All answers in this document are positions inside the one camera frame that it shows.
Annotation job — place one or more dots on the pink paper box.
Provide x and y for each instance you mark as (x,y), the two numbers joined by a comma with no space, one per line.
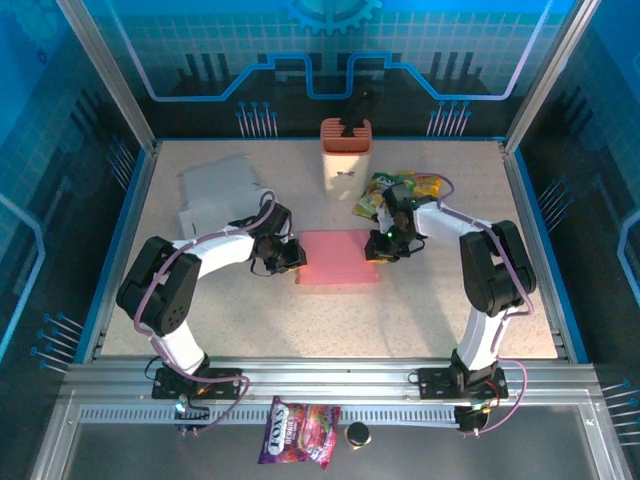
(335,255)

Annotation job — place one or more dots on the grey paper box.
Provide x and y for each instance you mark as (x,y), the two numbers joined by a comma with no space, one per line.
(217,187)

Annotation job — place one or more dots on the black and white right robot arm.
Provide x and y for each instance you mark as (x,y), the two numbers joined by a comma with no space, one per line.
(495,270)

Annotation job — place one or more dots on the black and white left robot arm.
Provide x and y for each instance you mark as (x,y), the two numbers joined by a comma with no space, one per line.
(160,285)

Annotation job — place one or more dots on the green candy bag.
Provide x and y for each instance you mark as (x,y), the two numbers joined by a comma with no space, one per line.
(367,200)

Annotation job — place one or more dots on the yellow candy bag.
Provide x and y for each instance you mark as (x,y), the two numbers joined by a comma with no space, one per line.
(422,182)

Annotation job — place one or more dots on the cream knife block pink top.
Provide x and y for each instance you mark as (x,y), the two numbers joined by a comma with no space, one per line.
(346,167)

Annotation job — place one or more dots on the purple berries candy bag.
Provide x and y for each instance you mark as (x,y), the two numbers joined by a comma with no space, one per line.
(300,432)

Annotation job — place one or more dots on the small jar black lid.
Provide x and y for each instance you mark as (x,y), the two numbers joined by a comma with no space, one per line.
(358,435)

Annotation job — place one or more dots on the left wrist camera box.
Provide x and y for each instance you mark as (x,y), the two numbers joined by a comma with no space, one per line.
(277,217)

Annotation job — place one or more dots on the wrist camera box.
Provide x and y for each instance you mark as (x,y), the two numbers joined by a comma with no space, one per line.
(396,194)
(277,217)

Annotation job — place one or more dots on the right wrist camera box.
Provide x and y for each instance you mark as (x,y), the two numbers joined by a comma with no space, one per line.
(396,194)

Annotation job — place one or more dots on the aluminium frame rail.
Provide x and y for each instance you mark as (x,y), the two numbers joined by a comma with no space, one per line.
(330,380)

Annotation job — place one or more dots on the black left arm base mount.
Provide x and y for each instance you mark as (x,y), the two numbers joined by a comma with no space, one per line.
(225,382)

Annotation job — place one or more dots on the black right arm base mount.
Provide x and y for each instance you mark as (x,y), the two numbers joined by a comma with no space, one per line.
(435,382)

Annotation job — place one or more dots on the aluminium side rail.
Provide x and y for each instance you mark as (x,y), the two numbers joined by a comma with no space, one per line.
(127,235)
(532,235)

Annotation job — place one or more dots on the aluminium frame post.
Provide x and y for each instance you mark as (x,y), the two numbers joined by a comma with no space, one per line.
(550,70)
(107,70)

